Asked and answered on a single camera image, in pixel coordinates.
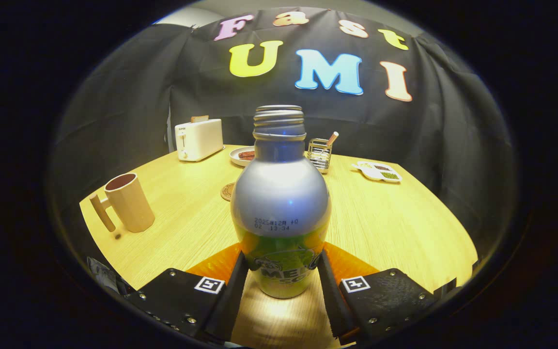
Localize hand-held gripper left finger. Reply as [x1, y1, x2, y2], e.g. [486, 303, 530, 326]
[125, 242, 249, 345]

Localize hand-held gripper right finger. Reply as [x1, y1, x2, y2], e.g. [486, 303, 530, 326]
[318, 242, 442, 346]

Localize silver green juice bottle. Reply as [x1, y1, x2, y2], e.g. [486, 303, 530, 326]
[231, 105, 332, 299]

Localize beige cup with handle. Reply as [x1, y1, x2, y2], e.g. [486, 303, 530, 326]
[89, 173, 155, 234]

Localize wooden table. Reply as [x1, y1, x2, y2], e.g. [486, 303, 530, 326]
[79, 144, 478, 349]

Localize white divided sauce dish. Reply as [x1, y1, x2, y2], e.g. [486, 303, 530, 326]
[351, 160, 403, 183]

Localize white round plate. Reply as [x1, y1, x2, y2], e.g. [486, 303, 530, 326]
[230, 146, 256, 167]

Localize white toaster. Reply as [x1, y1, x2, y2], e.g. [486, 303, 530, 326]
[175, 119, 225, 162]

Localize black backdrop cloth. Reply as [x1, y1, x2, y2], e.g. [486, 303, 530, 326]
[49, 7, 519, 253]

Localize wire mesh holder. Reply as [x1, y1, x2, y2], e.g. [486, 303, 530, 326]
[307, 138, 333, 174]

